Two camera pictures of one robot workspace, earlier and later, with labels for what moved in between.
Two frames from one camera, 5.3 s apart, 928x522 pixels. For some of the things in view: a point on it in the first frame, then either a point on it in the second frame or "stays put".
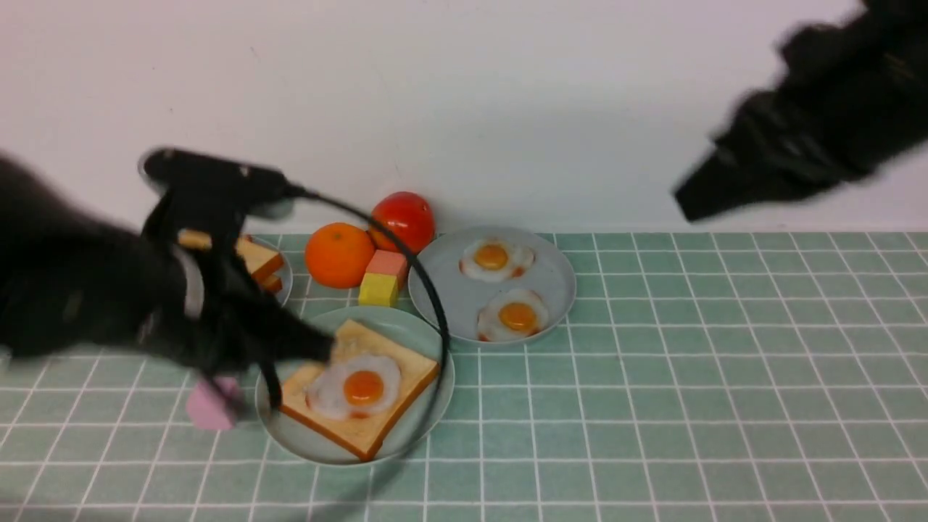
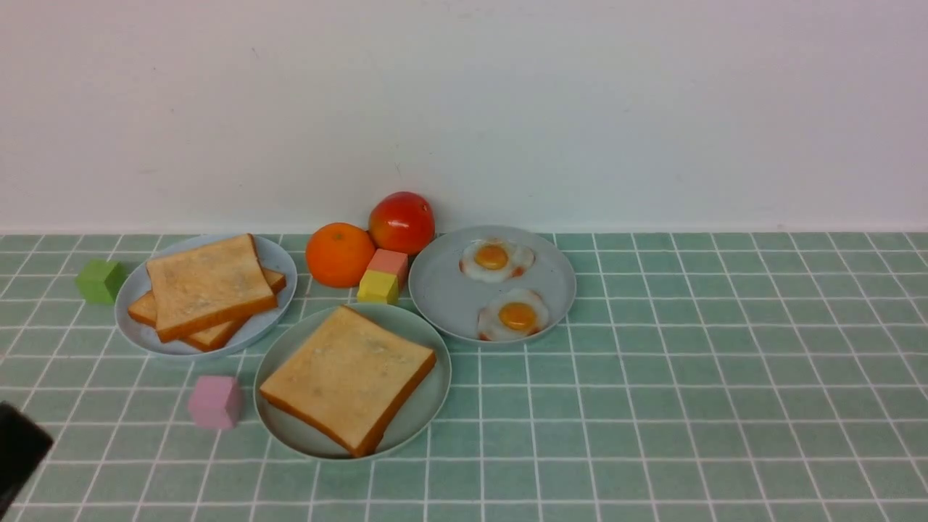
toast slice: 256,258 to 347,380
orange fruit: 339,255 stays put
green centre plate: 407,330 stays put
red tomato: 407,214 stays put
